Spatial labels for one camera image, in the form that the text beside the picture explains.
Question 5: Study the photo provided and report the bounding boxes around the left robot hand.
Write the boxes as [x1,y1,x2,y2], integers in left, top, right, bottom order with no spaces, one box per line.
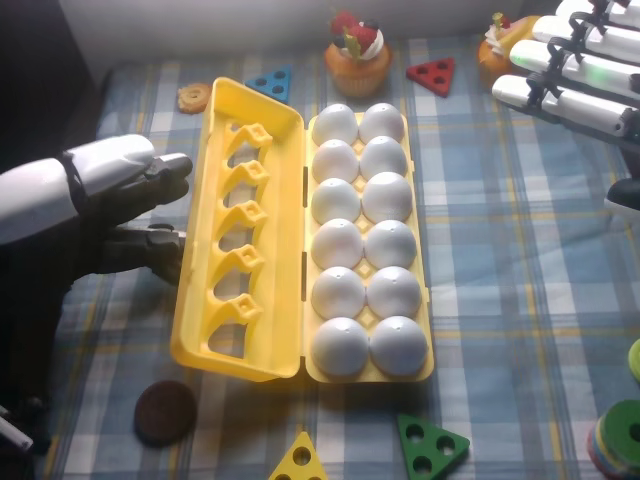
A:
[0,133,194,401]

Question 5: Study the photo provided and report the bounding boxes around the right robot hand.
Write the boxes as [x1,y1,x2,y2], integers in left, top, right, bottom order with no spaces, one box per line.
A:
[491,0,640,214]

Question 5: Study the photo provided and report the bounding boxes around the yellow egg carton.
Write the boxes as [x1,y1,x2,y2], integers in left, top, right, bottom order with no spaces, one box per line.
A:
[169,76,435,385]

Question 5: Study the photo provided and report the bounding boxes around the toy cupcake with yellow stick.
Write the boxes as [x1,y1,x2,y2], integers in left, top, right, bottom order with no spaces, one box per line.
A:
[477,12,541,91]

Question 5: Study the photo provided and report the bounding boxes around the red triangle block with holes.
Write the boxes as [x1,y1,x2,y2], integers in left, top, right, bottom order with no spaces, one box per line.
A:
[405,57,457,99]

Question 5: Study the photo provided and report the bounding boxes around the yellow flower-shaped toy cookie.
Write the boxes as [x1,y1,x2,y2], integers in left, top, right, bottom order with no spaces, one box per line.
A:
[176,82,214,115]

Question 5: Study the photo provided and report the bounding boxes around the blue plaid table cloth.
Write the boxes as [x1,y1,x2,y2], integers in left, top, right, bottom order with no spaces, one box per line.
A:
[44,34,640,480]

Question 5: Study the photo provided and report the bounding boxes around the toy cupcake with strawberries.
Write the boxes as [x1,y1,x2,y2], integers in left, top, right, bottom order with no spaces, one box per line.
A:
[323,9,394,99]

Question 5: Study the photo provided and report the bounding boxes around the round chocolate toy cookie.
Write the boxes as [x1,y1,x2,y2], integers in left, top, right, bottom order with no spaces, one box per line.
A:
[133,379,199,446]

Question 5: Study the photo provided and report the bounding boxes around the blue triangle block with holes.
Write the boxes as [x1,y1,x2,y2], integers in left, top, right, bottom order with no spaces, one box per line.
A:
[244,63,294,104]

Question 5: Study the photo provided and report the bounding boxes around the yellow triangle block with holes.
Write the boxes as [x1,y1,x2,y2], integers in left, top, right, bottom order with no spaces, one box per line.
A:
[267,430,329,480]

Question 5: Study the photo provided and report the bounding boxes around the green triangle block with holes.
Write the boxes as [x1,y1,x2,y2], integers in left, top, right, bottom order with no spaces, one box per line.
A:
[397,413,471,480]

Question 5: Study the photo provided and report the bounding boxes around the coloured ring stack toy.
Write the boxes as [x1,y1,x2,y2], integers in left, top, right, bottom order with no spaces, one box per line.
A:
[585,398,640,480]

